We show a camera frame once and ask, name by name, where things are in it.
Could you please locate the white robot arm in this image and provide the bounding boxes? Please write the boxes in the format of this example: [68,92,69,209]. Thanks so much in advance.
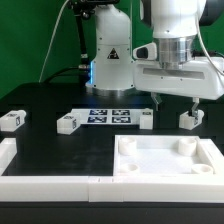
[87,0,224,100]

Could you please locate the white square tabletop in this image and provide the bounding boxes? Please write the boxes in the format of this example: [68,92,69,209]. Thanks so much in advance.
[113,135,224,176]

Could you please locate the black cable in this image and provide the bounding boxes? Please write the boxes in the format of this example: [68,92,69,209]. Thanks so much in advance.
[42,66,84,84]

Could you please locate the white cable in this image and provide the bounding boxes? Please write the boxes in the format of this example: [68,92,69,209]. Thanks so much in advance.
[38,3,71,84]

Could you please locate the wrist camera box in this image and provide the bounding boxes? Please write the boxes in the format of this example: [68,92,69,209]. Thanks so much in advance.
[133,42,157,61]

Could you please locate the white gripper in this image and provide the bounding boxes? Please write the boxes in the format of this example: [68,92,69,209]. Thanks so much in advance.
[133,57,224,117]

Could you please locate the tag marker sheet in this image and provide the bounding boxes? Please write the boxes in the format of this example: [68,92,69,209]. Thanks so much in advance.
[72,109,141,125]

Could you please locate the white U-shaped fence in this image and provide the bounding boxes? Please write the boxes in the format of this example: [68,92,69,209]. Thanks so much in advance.
[0,138,224,203]

